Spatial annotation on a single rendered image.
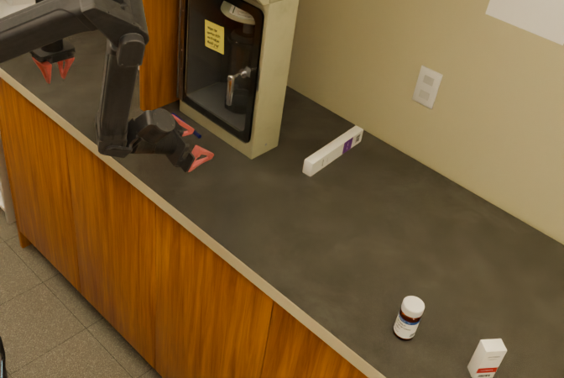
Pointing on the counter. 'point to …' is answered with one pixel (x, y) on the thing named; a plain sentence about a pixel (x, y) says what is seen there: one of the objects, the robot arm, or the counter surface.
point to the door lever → (233, 86)
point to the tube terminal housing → (281, 34)
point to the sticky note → (214, 37)
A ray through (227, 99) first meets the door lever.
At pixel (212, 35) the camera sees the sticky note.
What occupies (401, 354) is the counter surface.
